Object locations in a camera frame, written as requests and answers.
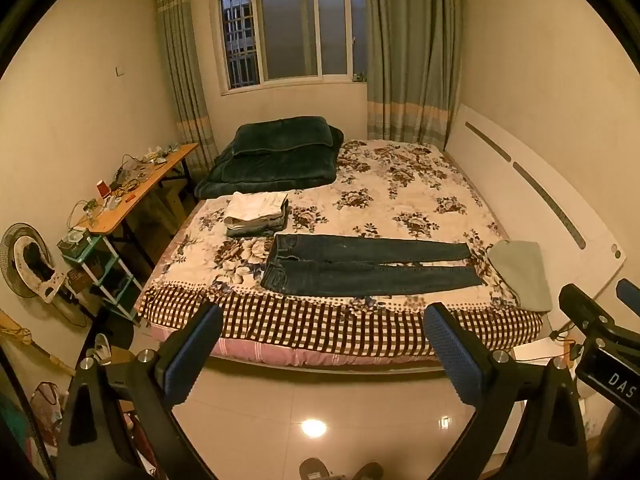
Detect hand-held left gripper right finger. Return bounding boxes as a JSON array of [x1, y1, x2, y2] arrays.
[[422, 302, 590, 480]]

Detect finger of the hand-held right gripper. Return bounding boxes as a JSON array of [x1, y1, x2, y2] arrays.
[[615, 278, 640, 314], [558, 283, 616, 333]]

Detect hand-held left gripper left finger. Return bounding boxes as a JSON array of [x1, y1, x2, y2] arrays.
[[54, 300, 224, 480]]

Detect blue jeans pants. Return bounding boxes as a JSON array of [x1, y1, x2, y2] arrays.
[[261, 233, 489, 297]]

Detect white paper sheet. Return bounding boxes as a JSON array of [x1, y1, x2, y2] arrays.
[[512, 339, 572, 364]]

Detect green pillow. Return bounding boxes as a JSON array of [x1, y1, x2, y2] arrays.
[[487, 240, 554, 311]]

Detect white shoe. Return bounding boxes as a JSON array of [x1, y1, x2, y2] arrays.
[[92, 332, 114, 366]]

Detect white headboard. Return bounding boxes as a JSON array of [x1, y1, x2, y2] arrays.
[[443, 104, 627, 311]]

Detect teal shelf rack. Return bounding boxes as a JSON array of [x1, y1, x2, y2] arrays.
[[62, 232, 144, 324]]

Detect black slipper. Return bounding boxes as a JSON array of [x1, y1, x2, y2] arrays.
[[349, 461, 384, 480], [298, 457, 331, 480]]

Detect white folded garment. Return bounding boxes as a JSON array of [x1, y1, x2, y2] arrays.
[[223, 191, 290, 227]]

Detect yellow broom stick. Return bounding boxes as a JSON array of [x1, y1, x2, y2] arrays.
[[0, 309, 77, 377]]

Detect small box with lid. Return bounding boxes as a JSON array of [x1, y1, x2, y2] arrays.
[[57, 229, 89, 257]]

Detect floral checkered bedsheet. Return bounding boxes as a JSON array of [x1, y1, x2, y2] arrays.
[[136, 139, 546, 357]]

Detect white cloth with dark patches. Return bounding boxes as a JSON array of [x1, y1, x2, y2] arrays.
[[14, 234, 67, 304]]

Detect wooden folding desk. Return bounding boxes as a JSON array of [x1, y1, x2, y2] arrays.
[[88, 143, 200, 272]]

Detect standing fan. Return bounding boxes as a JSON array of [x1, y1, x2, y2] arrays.
[[0, 222, 89, 329]]

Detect dark green folded blanket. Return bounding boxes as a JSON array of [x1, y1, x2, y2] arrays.
[[193, 116, 345, 200]]

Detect striped green curtain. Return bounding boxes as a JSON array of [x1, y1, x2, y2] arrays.
[[153, 0, 221, 172], [362, 0, 464, 147]]

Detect window with metal grille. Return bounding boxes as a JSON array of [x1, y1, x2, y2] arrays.
[[215, 0, 369, 94]]

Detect tangle of cables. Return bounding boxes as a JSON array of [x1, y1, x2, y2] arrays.
[[111, 152, 152, 194]]

